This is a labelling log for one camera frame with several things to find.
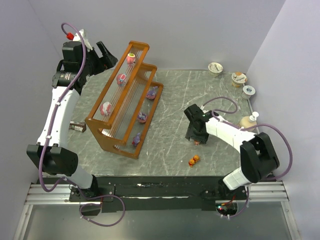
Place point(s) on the orange yogurt cup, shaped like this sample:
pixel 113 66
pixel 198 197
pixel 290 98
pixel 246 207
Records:
pixel 238 79

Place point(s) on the beige soap pump bottle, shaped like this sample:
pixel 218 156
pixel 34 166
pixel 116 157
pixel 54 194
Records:
pixel 249 121

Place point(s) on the white yogurt cup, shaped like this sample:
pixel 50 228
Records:
pixel 215 69

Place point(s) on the orange wooden tiered shelf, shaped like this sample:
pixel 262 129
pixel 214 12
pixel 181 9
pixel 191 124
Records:
pixel 115 133

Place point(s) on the brown chocolate bar wrapper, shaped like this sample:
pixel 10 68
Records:
pixel 78 126

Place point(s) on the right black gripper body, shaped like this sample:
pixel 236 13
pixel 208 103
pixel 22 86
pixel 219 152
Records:
pixel 196 136

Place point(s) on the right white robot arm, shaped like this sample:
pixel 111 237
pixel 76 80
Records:
pixel 258 157

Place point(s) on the small purple bunny toy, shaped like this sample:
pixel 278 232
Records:
pixel 136 139

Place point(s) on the pink pot toy green top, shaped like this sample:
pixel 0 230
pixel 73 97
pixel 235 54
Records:
pixel 130 59

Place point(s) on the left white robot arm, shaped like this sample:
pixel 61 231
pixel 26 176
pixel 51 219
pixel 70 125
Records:
pixel 50 153

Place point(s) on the pink egg toy blue spots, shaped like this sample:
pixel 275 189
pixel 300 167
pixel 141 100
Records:
pixel 121 79

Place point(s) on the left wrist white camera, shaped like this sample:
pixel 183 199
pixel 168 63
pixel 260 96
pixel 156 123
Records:
pixel 76 38

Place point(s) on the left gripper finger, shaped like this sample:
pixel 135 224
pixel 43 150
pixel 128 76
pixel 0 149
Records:
pixel 106 55
pixel 109 62

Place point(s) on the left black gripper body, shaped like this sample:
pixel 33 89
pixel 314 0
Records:
pixel 99 61

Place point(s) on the pink ball purple bunny toy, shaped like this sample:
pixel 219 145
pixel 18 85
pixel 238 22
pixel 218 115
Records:
pixel 142 117

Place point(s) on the pink egg toy white frill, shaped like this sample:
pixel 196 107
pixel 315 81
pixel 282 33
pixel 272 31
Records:
pixel 105 108

